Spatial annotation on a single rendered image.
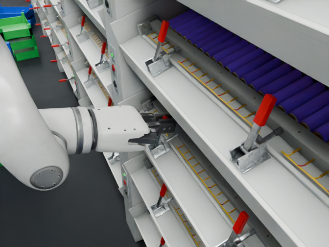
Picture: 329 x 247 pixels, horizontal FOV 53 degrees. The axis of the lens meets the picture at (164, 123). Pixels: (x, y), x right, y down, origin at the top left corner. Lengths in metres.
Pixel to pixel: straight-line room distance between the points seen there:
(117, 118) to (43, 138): 0.18
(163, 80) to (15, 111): 0.24
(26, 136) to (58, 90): 1.61
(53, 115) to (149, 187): 0.41
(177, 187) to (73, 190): 0.80
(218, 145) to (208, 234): 0.19
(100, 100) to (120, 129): 0.69
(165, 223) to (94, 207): 0.53
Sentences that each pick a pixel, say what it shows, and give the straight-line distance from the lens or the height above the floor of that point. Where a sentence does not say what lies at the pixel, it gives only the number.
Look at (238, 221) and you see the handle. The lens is 0.50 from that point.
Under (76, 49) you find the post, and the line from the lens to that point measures 1.48.
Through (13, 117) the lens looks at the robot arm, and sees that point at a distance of 0.46.
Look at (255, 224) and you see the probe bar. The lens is 0.55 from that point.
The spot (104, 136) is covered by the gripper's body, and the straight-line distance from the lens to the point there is 0.57.
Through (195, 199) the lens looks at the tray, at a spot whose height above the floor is 0.53.
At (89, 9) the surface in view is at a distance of 0.98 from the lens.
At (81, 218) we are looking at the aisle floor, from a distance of 1.29.
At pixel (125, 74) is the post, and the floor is 0.64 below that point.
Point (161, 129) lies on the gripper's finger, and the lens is 0.65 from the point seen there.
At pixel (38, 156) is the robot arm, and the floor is 0.69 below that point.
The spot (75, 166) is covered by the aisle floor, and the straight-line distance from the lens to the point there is 1.49.
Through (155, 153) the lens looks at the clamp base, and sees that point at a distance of 0.69.
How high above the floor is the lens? 0.99
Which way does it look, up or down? 36 degrees down
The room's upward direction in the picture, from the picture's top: straight up
